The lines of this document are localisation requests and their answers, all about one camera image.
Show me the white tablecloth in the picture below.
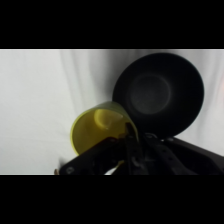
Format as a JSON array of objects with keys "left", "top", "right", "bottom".
[{"left": 0, "top": 49, "right": 224, "bottom": 175}]

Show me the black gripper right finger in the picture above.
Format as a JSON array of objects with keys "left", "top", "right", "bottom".
[{"left": 133, "top": 127, "right": 224, "bottom": 175}]

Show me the yellow plastic cup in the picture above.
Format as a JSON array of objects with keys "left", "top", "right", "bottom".
[{"left": 69, "top": 101, "right": 140, "bottom": 168}]

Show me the black bowl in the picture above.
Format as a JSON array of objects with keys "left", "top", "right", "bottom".
[{"left": 111, "top": 52, "right": 205, "bottom": 139}]

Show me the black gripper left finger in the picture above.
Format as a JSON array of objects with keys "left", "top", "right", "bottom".
[{"left": 59, "top": 121, "right": 135, "bottom": 175}]

